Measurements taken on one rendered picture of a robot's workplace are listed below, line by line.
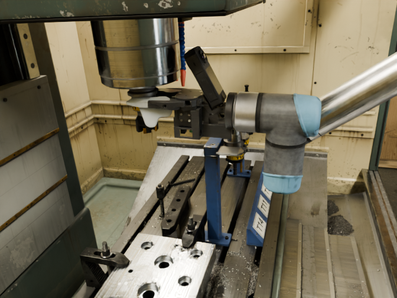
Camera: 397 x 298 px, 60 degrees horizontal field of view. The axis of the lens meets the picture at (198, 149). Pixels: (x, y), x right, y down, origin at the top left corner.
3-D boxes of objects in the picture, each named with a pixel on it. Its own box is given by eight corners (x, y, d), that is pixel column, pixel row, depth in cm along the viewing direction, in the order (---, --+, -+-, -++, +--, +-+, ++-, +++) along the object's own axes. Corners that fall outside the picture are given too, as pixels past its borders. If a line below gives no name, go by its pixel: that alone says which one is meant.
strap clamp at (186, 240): (205, 244, 108) (203, 203, 102) (193, 274, 97) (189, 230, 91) (195, 242, 109) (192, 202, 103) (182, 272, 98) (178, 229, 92)
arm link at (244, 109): (256, 99, 60) (261, 87, 67) (230, 97, 62) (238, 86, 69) (254, 138, 63) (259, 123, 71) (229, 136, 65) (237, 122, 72)
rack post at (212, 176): (232, 236, 111) (231, 152, 99) (228, 246, 107) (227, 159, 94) (202, 232, 114) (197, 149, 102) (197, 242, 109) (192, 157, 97)
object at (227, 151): (244, 149, 97) (244, 146, 97) (241, 157, 93) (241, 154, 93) (220, 147, 99) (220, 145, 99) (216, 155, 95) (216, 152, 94)
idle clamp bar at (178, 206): (192, 200, 132) (191, 185, 129) (174, 246, 108) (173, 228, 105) (179, 200, 133) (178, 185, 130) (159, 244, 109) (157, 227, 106)
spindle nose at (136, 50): (112, 73, 77) (103, 14, 72) (184, 69, 76) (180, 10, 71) (89, 91, 62) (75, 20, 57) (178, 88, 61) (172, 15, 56)
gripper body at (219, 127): (170, 138, 68) (230, 143, 65) (167, 95, 65) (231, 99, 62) (182, 124, 75) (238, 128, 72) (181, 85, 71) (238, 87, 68)
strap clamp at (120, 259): (135, 285, 94) (128, 241, 88) (130, 295, 91) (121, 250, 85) (93, 277, 98) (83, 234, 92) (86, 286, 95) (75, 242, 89)
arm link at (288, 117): (317, 148, 61) (323, 101, 57) (254, 143, 64) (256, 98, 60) (316, 132, 68) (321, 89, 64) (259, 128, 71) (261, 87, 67)
